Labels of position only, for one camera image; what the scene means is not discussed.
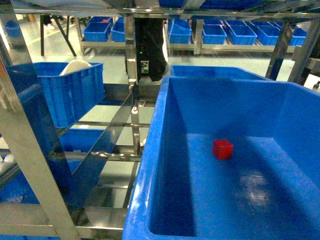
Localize steel rack upright post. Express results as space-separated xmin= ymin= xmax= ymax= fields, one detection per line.
xmin=0 ymin=0 xmax=81 ymax=240

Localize white plate in bin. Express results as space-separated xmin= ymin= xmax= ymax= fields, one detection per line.
xmin=59 ymin=59 xmax=92 ymax=76

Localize large blue bin foreground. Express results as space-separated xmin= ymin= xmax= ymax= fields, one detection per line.
xmin=122 ymin=76 xmax=320 ymax=240

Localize blue bin left shelf upper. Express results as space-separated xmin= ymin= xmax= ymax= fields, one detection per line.
xmin=9 ymin=61 xmax=106 ymax=129

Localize blue bin behind foreground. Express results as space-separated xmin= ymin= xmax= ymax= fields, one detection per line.
xmin=170 ymin=65 xmax=268 ymax=81

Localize red magnetic block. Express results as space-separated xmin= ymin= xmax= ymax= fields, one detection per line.
xmin=212 ymin=139 xmax=234 ymax=160

